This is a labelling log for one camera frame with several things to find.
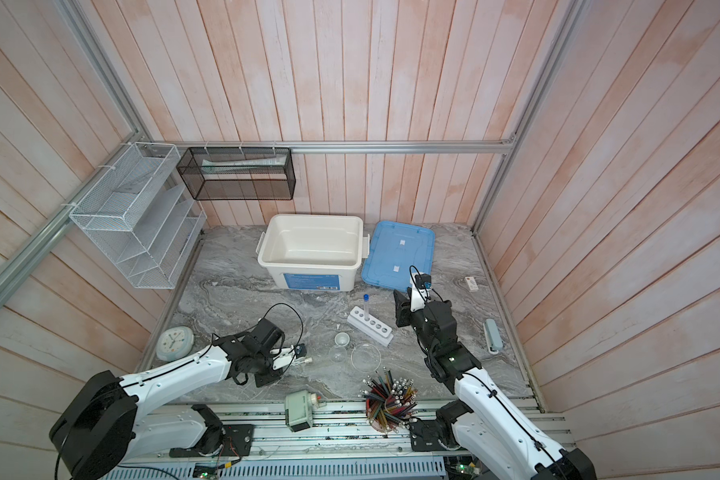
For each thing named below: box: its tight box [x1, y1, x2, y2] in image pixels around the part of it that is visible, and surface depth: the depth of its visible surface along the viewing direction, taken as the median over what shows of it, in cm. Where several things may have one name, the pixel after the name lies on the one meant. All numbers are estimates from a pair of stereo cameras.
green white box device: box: [284, 390, 318, 433], surface depth 75 cm
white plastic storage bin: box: [256, 214, 370, 292], surface depth 103 cm
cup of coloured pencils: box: [358, 367, 419, 434], surface depth 68 cm
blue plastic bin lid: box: [362, 220, 436, 292], surface depth 117 cm
